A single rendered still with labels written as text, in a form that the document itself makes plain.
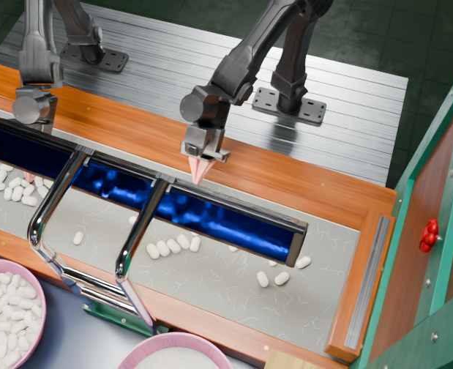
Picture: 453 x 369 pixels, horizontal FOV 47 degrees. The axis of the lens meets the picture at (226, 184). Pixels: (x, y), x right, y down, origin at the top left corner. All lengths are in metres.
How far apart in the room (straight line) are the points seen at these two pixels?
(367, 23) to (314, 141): 1.36
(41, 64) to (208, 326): 0.65
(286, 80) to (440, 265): 0.79
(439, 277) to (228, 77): 0.63
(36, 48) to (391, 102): 0.93
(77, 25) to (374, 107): 0.83
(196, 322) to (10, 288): 0.42
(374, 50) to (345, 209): 1.46
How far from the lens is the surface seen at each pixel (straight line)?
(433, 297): 0.64
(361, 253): 1.08
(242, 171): 1.25
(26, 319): 1.22
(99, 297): 1.07
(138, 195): 0.88
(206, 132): 1.04
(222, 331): 1.11
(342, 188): 1.25
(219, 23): 2.64
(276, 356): 1.09
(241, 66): 1.10
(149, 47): 1.64
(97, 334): 1.24
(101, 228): 1.25
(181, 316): 1.12
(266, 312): 1.14
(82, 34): 1.50
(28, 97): 1.13
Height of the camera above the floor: 1.85
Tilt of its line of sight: 62 degrees down
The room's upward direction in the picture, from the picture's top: 3 degrees counter-clockwise
